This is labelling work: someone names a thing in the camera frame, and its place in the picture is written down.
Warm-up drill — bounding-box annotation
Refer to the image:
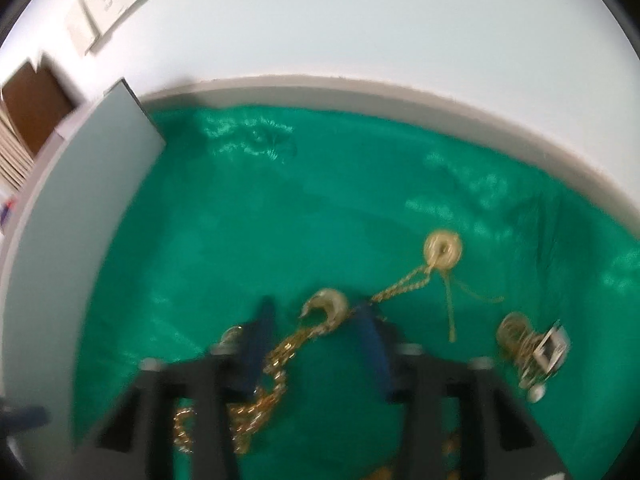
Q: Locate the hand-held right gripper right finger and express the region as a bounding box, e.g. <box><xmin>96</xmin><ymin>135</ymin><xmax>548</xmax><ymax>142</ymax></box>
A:
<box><xmin>350</xmin><ymin>304</ymin><xmax>571</xmax><ymax>480</ymax></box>

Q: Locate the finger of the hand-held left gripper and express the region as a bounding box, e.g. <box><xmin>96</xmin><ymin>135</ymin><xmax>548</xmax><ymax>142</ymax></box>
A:
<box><xmin>0</xmin><ymin>406</ymin><xmax>50</xmax><ymax>431</ymax></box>

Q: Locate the green cloth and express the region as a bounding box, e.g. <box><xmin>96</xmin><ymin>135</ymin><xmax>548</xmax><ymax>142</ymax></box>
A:
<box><xmin>72</xmin><ymin>104</ymin><xmax>640</xmax><ymax>480</ymax></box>

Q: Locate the wooden slat panel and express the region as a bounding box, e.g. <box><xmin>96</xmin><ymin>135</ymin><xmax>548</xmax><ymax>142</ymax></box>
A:
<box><xmin>0</xmin><ymin>99</ymin><xmax>37</xmax><ymax>192</ymax></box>

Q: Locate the white drawer box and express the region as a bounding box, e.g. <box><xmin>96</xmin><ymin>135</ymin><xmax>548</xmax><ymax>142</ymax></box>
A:
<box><xmin>0</xmin><ymin>77</ymin><xmax>167</xmax><ymax>455</ymax></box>

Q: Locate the white wall switch plate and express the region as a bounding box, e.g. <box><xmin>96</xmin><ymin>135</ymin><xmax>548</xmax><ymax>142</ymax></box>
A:
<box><xmin>64</xmin><ymin>7</ymin><xmax>109</xmax><ymax>57</ymax></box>

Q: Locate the gold chain necklace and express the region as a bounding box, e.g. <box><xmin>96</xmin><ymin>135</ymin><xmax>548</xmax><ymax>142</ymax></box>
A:
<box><xmin>172</xmin><ymin>229</ymin><xmax>507</xmax><ymax>457</ymax></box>

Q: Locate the silver and gold jewelry cluster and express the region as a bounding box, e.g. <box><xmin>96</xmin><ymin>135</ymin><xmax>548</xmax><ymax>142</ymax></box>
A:
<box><xmin>496</xmin><ymin>311</ymin><xmax>572</xmax><ymax>404</ymax></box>

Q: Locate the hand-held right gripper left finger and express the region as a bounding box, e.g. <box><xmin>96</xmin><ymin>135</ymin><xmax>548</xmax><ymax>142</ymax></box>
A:
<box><xmin>95</xmin><ymin>296</ymin><xmax>277</xmax><ymax>480</ymax></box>

